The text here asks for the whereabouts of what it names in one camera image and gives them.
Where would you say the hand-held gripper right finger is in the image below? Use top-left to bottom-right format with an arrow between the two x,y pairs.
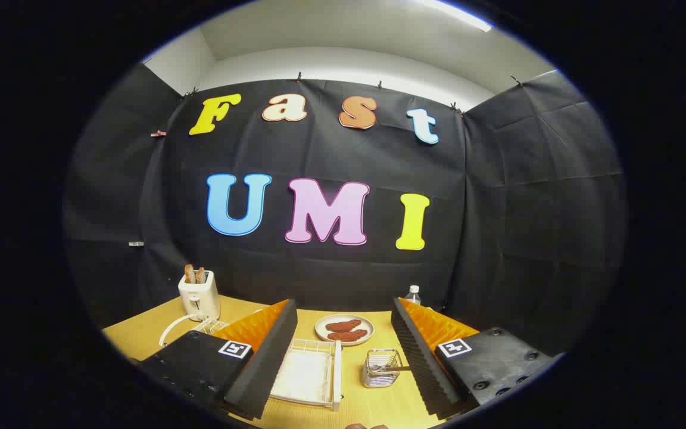
391,297 -> 564,421

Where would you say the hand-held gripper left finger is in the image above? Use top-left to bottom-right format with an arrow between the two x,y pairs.
130,299 -> 298,421

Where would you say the white dish rack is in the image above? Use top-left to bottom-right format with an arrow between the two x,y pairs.
158,310 -> 344,412

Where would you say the metal wire basket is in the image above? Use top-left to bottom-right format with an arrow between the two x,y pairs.
362,349 -> 403,388

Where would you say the white sausage plate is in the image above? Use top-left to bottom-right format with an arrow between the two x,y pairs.
315,314 -> 375,347

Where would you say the white toaster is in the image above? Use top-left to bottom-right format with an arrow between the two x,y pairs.
178,270 -> 222,322

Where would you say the black backdrop cloth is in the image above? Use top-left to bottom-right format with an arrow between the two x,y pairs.
63,63 -> 626,358

